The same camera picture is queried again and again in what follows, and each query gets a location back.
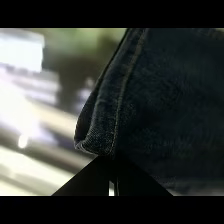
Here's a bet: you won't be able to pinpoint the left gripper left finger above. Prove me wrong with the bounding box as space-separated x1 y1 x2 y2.
52 155 115 197

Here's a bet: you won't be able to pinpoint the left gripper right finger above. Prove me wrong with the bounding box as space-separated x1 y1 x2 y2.
113 156 173 197

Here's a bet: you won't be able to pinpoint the dark blue jeans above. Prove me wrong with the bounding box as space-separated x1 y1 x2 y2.
73 27 224 197

